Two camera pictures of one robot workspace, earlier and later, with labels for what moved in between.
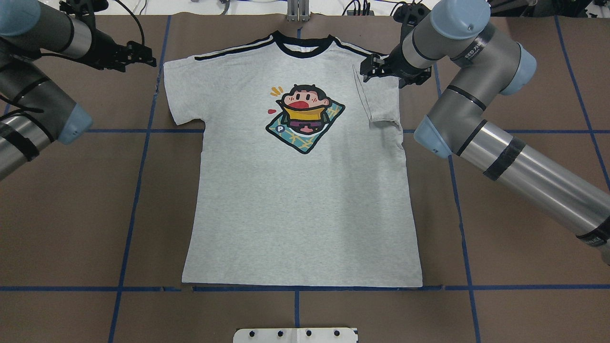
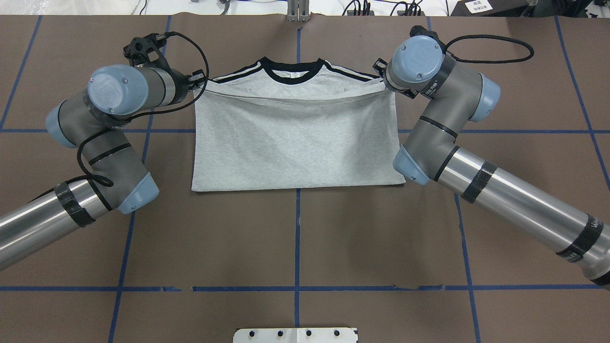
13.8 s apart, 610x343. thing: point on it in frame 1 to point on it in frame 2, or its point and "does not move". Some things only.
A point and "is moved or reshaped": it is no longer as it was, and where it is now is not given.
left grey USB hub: (351, 12) does not move
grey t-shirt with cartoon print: (302, 179) is moved or reshaped
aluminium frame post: (298, 11) does not move
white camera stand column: (325, 335) does not move
